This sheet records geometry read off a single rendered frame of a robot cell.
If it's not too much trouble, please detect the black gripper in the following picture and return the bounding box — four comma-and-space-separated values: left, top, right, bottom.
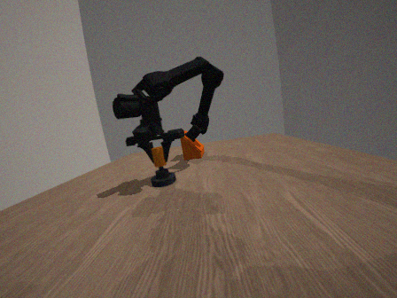
126, 114, 185, 164

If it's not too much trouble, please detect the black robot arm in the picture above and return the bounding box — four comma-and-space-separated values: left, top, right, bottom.
113, 57, 224, 142

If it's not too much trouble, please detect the orange knob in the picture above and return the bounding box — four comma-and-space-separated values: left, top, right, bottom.
152, 146, 167, 168

